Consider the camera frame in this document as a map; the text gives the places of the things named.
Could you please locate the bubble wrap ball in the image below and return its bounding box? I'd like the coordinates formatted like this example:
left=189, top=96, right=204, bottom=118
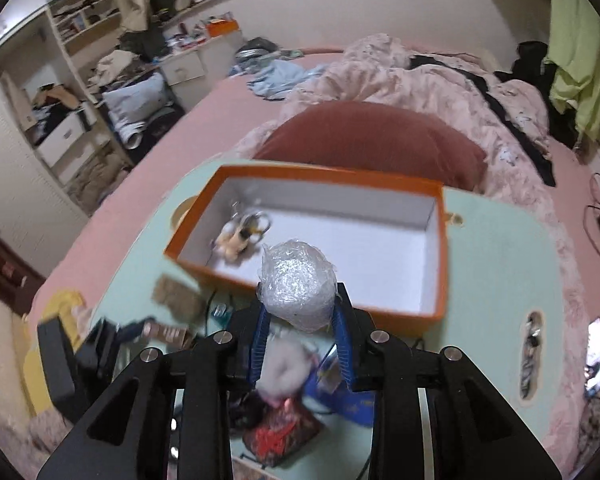
left=256, top=240, right=338, bottom=332

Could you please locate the blue case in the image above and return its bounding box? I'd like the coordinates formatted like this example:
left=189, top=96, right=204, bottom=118
left=302, top=350, right=378, bottom=428

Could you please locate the green hanging garment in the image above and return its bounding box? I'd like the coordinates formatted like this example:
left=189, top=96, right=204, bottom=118
left=545, top=0, right=600, bottom=141

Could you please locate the white nightstand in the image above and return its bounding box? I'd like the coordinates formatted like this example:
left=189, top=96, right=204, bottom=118
left=157, top=35, right=246, bottom=88

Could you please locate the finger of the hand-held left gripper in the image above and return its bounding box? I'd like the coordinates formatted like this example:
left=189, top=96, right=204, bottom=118
left=115, top=316, right=158, bottom=343

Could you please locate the smartphone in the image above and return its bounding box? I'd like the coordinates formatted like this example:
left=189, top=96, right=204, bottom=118
left=584, top=317, right=600, bottom=393

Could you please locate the brown printed packet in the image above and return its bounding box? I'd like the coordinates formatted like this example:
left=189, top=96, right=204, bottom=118
left=142, top=321, right=193, bottom=348

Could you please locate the red cushion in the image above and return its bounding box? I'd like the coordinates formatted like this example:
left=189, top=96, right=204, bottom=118
left=252, top=100, right=488, bottom=193

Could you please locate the pink floral blanket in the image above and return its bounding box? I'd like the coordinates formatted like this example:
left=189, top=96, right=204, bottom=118
left=230, top=32, right=581, bottom=311

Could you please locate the small doll figure keychain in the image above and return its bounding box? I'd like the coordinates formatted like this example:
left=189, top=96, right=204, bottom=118
left=212, top=202, right=273, bottom=263

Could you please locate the light blue pillow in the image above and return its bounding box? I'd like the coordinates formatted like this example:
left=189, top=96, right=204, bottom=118
left=101, top=72, right=168, bottom=133

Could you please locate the yellow cloth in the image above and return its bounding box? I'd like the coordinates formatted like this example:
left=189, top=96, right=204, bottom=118
left=22, top=287, right=88, bottom=411

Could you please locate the beige clothes pile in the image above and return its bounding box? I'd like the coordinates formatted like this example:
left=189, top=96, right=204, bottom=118
left=87, top=50, right=136, bottom=86

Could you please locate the mint green cartoon desktop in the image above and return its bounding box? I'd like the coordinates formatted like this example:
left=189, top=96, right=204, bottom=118
left=87, top=152, right=568, bottom=480

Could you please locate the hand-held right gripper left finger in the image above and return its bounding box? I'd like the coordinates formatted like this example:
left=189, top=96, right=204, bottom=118
left=36, top=305, right=271, bottom=480

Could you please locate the red patterned pouch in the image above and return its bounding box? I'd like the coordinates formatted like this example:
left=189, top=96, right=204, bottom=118
left=242, top=400, right=326, bottom=468

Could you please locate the dark patterned clothing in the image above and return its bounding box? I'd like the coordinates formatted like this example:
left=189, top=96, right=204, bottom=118
left=235, top=36, right=281, bottom=63

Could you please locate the black clothing pile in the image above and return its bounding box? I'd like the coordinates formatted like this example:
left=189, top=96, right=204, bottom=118
left=495, top=40, right=553, bottom=106

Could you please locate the small orange box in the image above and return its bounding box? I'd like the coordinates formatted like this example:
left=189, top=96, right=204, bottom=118
left=205, top=19, right=241, bottom=38

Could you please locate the brown furry pouch keychain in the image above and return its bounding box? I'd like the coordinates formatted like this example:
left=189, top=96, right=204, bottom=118
left=152, top=275, right=206, bottom=321

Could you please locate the light blue clothing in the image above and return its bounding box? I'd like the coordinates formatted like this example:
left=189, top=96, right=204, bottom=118
left=247, top=59, right=326, bottom=100

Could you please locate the white shelf unit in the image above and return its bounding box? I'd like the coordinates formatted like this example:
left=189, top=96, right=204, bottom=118
left=0, top=0, right=131, bottom=211

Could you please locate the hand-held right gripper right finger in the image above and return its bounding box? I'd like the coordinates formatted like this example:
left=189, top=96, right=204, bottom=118
left=332, top=282, right=563, bottom=480

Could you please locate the white fluffy scrunchie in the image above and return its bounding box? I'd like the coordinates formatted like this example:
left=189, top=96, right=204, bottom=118
left=257, top=337, right=321, bottom=403

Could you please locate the orange cardboard box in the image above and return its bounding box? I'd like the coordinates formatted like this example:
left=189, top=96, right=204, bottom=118
left=164, top=162, right=451, bottom=333

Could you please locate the black and white scrunchie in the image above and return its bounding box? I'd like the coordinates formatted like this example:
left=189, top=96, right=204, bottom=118
left=227, top=390, right=271, bottom=433

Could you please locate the long black garment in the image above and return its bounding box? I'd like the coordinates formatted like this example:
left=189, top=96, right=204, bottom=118
left=410, top=52, right=558, bottom=188

